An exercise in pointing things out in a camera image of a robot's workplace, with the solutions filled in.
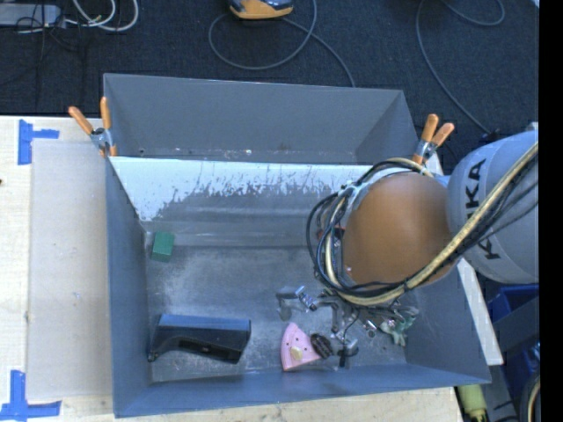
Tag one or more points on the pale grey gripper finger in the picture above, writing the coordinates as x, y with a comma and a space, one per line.
288, 293
287, 312

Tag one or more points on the pink wedge-shaped toy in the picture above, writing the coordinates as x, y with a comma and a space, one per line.
295, 350

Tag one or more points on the grey metal bin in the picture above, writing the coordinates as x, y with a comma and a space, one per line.
228, 279

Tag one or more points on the black angular plastic object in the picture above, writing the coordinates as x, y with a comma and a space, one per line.
206, 336

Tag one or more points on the dark green block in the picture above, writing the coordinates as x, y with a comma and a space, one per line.
163, 245

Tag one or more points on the black cylinder on white bracket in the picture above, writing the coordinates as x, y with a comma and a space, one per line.
321, 345

